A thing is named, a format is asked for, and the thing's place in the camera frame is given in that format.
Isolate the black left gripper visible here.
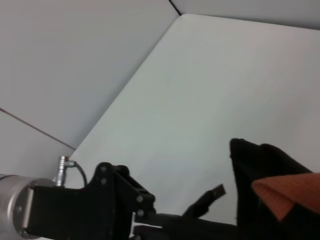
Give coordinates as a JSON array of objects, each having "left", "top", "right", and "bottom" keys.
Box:
[{"left": 24, "top": 161, "right": 238, "bottom": 240}]

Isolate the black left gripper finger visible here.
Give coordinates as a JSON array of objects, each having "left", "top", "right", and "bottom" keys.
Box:
[{"left": 181, "top": 183, "right": 227, "bottom": 219}]

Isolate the black bag with orange straps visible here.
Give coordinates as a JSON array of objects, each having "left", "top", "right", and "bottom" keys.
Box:
[{"left": 229, "top": 138, "right": 320, "bottom": 240}]

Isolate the left gripper cable with plug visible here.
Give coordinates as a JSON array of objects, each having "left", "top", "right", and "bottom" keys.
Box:
[{"left": 55, "top": 155, "right": 88, "bottom": 188}]

